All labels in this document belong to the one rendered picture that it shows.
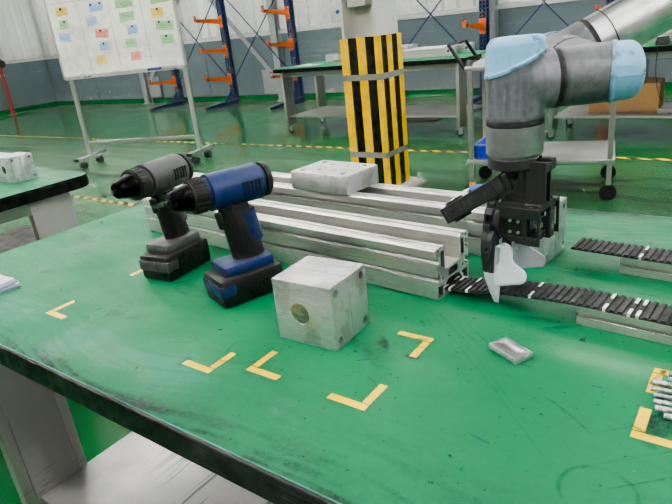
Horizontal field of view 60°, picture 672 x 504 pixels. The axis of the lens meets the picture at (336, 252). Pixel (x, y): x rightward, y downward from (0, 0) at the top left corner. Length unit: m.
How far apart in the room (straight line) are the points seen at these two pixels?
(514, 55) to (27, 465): 1.36
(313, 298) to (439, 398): 0.21
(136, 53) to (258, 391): 5.97
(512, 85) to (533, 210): 0.16
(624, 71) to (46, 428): 1.40
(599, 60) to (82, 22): 6.37
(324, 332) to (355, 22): 3.69
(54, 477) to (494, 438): 1.23
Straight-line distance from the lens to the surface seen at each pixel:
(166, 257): 1.12
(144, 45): 6.53
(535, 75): 0.79
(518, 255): 0.92
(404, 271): 0.95
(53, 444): 1.63
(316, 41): 10.63
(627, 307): 0.85
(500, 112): 0.79
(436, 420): 0.67
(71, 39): 7.03
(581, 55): 0.82
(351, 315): 0.82
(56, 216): 2.41
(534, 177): 0.81
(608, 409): 0.71
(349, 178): 1.20
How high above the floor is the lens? 1.19
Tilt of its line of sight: 21 degrees down
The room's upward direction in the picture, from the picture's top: 6 degrees counter-clockwise
